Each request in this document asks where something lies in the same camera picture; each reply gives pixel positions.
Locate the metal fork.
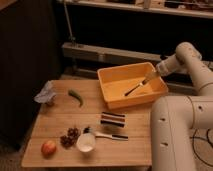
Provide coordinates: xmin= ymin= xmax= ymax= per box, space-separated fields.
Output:
xmin=124 ymin=80 xmax=147 ymax=96

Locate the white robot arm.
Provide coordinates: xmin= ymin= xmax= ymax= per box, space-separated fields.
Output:
xmin=150 ymin=42 xmax=213 ymax=171

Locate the yellow plastic tray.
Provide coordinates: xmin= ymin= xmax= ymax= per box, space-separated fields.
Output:
xmin=97 ymin=62 xmax=168 ymax=109

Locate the lower metal shelf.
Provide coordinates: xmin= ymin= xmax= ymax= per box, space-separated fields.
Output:
xmin=61 ymin=41 xmax=213 ymax=76

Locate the striped block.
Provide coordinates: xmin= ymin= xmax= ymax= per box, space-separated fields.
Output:
xmin=100 ymin=112 xmax=125 ymax=127

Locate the upper shelf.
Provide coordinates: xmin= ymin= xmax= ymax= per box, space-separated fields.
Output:
xmin=56 ymin=0 xmax=213 ymax=19

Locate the green chili pepper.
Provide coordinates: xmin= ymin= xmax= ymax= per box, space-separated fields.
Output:
xmin=68 ymin=90 xmax=83 ymax=107

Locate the white cup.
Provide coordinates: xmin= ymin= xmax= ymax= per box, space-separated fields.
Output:
xmin=76 ymin=133 xmax=96 ymax=153

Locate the dark grape bunch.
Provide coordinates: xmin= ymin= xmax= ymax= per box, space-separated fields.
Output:
xmin=60 ymin=127 xmax=80 ymax=148

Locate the crumpled grey cloth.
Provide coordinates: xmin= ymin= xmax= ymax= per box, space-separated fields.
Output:
xmin=34 ymin=81 xmax=56 ymax=105

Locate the red apple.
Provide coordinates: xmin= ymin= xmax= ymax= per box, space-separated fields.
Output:
xmin=41 ymin=140 xmax=56 ymax=156

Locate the striped handle spoon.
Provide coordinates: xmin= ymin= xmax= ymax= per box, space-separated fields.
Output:
xmin=83 ymin=127 xmax=129 ymax=141

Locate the black cable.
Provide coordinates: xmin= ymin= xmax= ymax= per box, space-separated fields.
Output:
xmin=191 ymin=128 xmax=213 ymax=168

